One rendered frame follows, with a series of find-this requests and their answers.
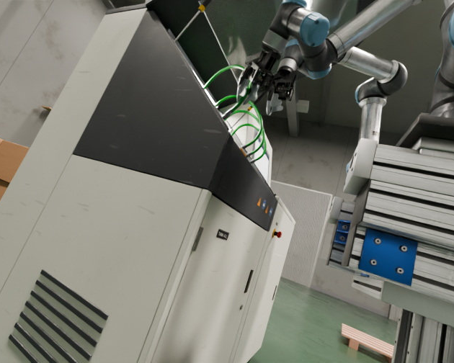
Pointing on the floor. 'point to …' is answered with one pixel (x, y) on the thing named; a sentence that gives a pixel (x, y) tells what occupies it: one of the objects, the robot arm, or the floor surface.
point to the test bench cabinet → (98, 269)
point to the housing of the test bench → (54, 148)
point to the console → (267, 276)
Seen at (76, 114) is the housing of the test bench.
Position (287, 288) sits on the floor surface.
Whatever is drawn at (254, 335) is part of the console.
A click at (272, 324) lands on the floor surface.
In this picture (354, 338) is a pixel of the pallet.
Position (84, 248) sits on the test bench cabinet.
